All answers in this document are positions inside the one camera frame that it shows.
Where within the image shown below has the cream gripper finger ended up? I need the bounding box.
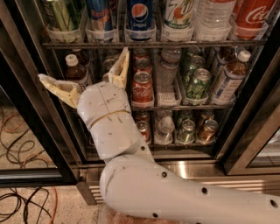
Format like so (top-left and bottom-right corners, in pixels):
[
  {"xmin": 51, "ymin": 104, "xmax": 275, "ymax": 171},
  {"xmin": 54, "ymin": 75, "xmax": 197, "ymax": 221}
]
[
  {"xmin": 38, "ymin": 73, "xmax": 81, "ymax": 109},
  {"xmin": 108, "ymin": 47, "xmax": 130, "ymax": 89}
]

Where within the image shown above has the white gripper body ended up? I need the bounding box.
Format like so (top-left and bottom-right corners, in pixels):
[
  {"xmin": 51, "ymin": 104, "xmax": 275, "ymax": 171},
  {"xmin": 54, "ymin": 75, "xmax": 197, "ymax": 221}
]
[{"xmin": 77, "ymin": 81, "xmax": 131, "ymax": 129}]

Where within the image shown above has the Red Bull can front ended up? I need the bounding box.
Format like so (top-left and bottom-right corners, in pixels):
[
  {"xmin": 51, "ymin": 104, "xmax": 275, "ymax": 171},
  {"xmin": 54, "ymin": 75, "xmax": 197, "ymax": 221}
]
[{"xmin": 86, "ymin": 0, "xmax": 113, "ymax": 32}]

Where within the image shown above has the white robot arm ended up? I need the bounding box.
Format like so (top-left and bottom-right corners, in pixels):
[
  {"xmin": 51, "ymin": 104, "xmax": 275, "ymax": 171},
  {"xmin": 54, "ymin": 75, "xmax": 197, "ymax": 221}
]
[{"xmin": 39, "ymin": 49, "xmax": 280, "ymax": 224}]

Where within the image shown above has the front Coca-Cola can middle shelf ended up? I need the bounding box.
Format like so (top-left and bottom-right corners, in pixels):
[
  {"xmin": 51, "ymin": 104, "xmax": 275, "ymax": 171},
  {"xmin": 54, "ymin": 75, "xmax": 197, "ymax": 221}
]
[{"xmin": 132, "ymin": 71, "xmax": 152, "ymax": 103}]

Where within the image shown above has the coca-cola can shelf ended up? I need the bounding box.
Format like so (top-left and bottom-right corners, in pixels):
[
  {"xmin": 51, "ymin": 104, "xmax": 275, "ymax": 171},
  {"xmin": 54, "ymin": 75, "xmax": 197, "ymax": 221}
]
[
  {"xmin": 132, "ymin": 71, "xmax": 152, "ymax": 103},
  {"xmin": 235, "ymin": 0, "xmax": 276, "ymax": 40}
]

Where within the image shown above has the water bottle middle shelf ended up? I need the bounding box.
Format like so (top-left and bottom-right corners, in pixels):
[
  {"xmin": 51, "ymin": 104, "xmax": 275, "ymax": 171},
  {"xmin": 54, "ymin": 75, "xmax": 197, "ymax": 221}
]
[{"xmin": 158, "ymin": 48, "xmax": 182, "ymax": 87}]

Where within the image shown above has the water bottle shelf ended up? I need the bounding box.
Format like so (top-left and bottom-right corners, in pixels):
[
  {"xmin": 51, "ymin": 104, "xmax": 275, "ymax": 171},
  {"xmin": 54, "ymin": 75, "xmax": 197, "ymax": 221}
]
[
  {"xmin": 154, "ymin": 116, "xmax": 175, "ymax": 145},
  {"xmin": 194, "ymin": 0, "xmax": 236, "ymax": 29},
  {"xmin": 158, "ymin": 48, "xmax": 182, "ymax": 87}
]

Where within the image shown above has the orange can bottom shelf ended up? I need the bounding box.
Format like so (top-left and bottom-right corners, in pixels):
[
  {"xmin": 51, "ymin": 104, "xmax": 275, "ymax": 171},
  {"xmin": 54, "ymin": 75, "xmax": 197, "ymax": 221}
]
[{"xmin": 136, "ymin": 121, "xmax": 151, "ymax": 142}]

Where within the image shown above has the left fridge glass door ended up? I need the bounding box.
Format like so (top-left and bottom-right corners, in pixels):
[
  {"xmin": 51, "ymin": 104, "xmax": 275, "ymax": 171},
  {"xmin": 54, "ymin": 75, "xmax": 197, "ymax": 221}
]
[{"xmin": 0, "ymin": 0, "xmax": 80, "ymax": 187}]

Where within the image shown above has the fridge glass door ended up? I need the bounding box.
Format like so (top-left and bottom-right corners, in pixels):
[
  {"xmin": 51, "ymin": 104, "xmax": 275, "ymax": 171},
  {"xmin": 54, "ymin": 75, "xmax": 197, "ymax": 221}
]
[
  {"xmin": 0, "ymin": 0, "xmax": 80, "ymax": 187},
  {"xmin": 217, "ymin": 50, "xmax": 280, "ymax": 175}
]

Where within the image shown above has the Pepsi can top shelf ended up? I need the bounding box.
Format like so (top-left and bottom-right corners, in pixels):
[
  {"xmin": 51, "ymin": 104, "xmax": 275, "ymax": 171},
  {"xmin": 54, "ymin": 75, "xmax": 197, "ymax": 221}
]
[{"xmin": 127, "ymin": 0, "xmax": 153, "ymax": 31}]

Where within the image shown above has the water bottle bottom shelf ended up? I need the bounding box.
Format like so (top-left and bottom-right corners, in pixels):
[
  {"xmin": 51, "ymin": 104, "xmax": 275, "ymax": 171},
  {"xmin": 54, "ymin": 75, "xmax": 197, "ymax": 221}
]
[{"xmin": 154, "ymin": 116, "xmax": 175, "ymax": 145}]

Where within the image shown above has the green can top shelf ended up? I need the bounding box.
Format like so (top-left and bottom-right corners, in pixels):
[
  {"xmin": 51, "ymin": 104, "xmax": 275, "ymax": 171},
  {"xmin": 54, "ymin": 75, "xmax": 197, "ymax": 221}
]
[{"xmin": 40, "ymin": 0, "xmax": 83, "ymax": 32}]

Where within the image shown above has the green can shelf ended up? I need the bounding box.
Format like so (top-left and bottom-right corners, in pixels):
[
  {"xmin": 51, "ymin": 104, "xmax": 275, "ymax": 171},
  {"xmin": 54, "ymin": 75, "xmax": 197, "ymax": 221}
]
[
  {"xmin": 186, "ymin": 68, "xmax": 212, "ymax": 100},
  {"xmin": 177, "ymin": 119, "xmax": 195, "ymax": 143},
  {"xmin": 40, "ymin": 0, "xmax": 83, "ymax": 32}
]

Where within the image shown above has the front green can middle shelf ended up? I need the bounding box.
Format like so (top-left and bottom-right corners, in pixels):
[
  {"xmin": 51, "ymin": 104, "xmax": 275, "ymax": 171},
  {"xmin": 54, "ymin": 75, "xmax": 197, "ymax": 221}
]
[{"xmin": 186, "ymin": 68, "xmax": 212, "ymax": 100}]

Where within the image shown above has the green can bottom shelf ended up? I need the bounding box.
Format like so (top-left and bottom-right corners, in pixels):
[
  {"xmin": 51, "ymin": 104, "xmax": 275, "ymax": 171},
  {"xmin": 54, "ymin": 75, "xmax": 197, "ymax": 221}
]
[{"xmin": 177, "ymin": 119, "xmax": 195, "ymax": 143}]

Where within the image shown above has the gold can bottom shelf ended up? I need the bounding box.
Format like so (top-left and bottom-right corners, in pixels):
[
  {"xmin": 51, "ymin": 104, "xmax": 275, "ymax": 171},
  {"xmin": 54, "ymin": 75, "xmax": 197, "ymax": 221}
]
[{"xmin": 198, "ymin": 119, "xmax": 219, "ymax": 142}]

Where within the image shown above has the water bottle top shelf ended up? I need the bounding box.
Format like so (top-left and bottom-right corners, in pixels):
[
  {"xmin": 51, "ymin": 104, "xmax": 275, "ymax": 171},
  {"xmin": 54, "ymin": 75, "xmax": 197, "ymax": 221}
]
[{"xmin": 194, "ymin": 0, "xmax": 236, "ymax": 29}]

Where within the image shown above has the steel fridge bottom grille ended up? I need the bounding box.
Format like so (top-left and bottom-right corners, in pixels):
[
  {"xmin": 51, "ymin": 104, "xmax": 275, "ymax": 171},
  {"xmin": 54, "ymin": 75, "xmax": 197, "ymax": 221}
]
[{"xmin": 77, "ymin": 160, "xmax": 280, "ymax": 206}]

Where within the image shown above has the Coca-Cola can top shelf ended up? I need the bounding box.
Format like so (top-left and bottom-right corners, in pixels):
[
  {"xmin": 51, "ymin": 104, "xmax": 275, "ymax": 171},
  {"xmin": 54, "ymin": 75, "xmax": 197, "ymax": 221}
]
[{"xmin": 235, "ymin": 0, "xmax": 276, "ymax": 40}]

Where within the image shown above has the right fridge glass door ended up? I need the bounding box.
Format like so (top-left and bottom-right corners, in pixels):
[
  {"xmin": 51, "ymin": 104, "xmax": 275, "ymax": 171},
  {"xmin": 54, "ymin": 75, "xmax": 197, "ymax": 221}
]
[{"xmin": 217, "ymin": 50, "xmax": 280, "ymax": 175}]

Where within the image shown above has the front tea bottle left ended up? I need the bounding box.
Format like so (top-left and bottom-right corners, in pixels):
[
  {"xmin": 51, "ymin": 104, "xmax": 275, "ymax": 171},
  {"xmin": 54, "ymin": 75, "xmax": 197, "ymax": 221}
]
[{"xmin": 65, "ymin": 54, "xmax": 91, "ymax": 91}]

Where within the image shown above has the tea bottle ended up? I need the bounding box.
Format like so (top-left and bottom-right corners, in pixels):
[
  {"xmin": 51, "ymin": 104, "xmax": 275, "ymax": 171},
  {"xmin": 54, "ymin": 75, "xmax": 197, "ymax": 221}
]
[
  {"xmin": 212, "ymin": 49, "xmax": 251, "ymax": 102},
  {"xmin": 65, "ymin": 54, "xmax": 91, "ymax": 91}
]

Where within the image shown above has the clear plastic food container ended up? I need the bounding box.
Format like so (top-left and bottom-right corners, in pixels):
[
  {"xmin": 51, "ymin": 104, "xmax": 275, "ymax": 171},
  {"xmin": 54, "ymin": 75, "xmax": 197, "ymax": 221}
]
[{"xmin": 97, "ymin": 204, "xmax": 122, "ymax": 224}]

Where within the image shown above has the front tea bottle right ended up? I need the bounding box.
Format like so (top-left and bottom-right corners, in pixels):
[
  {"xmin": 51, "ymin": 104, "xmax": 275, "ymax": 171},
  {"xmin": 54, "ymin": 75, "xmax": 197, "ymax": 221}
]
[{"xmin": 212, "ymin": 49, "xmax": 251, "ymax": 102}]

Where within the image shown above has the orange cable on floor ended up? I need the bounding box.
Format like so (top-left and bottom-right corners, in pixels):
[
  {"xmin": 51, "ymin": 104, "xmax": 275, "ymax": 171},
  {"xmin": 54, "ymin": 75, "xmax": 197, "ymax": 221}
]
[{"xmin": 0, "ymin": 112, "xmax": 58, "ymax": 224}]

